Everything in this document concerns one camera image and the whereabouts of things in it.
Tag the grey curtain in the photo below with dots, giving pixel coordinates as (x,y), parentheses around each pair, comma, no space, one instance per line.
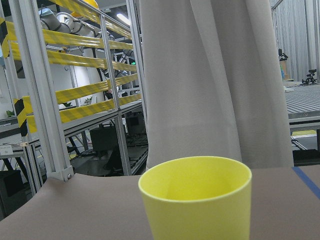
(213,84)

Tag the yellow cup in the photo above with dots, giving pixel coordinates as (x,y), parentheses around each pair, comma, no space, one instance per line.
(198,198)

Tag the roller conveyor table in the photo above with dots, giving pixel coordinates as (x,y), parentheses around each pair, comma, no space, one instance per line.
(303,106)

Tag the aluminium frame post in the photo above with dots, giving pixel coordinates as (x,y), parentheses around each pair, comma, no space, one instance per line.
(37,71)

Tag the grey background robot arm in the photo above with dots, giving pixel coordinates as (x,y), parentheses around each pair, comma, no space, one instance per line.
(65,23)

